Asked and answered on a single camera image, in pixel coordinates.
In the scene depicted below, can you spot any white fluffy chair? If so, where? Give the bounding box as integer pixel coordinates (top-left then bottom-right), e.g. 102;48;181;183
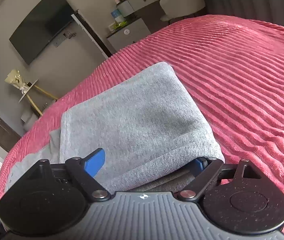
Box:
159;0;205;22

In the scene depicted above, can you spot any white waste bin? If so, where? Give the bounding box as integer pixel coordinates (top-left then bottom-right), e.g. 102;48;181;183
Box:
21;111;39;132

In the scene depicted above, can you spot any gold leg side shelf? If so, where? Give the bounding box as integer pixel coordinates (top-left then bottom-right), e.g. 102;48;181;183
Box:
19;79;59;116

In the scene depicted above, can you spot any black wall television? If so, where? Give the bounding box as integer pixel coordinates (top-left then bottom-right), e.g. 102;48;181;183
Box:
9;0;74;64

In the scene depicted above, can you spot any white tall floor panel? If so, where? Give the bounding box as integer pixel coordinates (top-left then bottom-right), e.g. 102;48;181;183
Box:
71;10;112;59

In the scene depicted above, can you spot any cream flower bouquet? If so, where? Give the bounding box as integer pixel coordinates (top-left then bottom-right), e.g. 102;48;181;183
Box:
5;69;30;94

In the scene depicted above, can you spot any small white cabinet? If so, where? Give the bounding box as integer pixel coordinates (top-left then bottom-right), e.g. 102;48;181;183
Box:
107;18;151;51

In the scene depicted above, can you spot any pink ribbed bedspread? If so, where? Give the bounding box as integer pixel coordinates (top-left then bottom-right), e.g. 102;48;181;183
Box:
0;15;284;198

